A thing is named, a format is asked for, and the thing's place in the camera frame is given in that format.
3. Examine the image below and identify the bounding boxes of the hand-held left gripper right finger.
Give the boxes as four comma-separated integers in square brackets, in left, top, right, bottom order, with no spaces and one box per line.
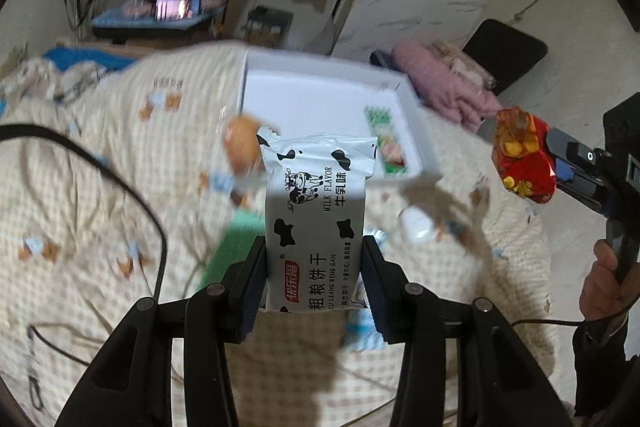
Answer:
[361,237,573,427]

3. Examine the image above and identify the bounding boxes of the black cable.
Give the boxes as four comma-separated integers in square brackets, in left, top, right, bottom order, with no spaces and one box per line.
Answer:
[0,122,169,303]

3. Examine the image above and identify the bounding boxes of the white earbud case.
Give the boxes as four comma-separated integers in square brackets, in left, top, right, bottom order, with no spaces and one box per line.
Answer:
[399,206,435,244]

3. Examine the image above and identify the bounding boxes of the white shallow cardboard box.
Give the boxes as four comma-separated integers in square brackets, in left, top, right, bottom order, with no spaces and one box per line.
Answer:
[239,48,443,180]

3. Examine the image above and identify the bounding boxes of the blue folding table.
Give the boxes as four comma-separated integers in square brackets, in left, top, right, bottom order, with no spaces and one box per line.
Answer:
[90,1,227,35]

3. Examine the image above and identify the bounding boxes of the wrapped orange pastry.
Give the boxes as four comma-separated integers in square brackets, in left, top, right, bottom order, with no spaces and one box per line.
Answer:
[222,113,264,174]

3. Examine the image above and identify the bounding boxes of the red foil snack packet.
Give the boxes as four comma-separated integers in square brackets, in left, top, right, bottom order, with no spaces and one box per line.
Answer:
[492,106,557,205]

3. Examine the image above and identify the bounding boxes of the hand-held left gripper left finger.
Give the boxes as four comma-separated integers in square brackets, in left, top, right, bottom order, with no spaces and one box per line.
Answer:
[55,234,268,427]

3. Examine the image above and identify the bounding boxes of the mint green bottle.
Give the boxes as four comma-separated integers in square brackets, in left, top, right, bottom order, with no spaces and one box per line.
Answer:
[199,209,266,290]

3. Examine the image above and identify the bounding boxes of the cow-print biscuit packet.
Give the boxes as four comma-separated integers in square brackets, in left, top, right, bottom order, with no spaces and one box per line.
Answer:
[256,127,378,314]

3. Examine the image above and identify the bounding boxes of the dark storage crate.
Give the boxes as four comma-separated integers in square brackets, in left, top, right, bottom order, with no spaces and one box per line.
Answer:
[246,6,294,51]

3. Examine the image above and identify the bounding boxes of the black chair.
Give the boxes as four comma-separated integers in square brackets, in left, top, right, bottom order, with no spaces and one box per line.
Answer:
[461,18,549,96]

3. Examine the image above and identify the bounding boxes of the pink folded blanket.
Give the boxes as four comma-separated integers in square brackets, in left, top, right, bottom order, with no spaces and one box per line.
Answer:
[391,38,502,134]

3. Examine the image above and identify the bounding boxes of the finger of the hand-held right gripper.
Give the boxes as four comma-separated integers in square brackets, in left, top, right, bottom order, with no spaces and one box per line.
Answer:
[546,128,613,180]
[555,159,609,216]

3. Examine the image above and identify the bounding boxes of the person's right forearm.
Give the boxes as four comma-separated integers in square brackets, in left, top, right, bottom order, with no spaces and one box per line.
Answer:
[572,311,640,420]

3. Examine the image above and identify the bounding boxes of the person's right hand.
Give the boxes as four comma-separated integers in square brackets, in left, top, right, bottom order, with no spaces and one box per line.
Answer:
[580,239,634,323]

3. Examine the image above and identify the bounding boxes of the blue towel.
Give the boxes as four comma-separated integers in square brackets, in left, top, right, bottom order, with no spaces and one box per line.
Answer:
[41,46,137,74]

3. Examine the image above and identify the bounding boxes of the green cartoon candy box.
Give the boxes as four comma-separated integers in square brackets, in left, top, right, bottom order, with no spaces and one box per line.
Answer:
[364,105,423,178]

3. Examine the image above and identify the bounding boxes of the checkered printed blanket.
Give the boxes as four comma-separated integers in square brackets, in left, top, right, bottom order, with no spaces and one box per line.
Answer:
[0,39,556,427]

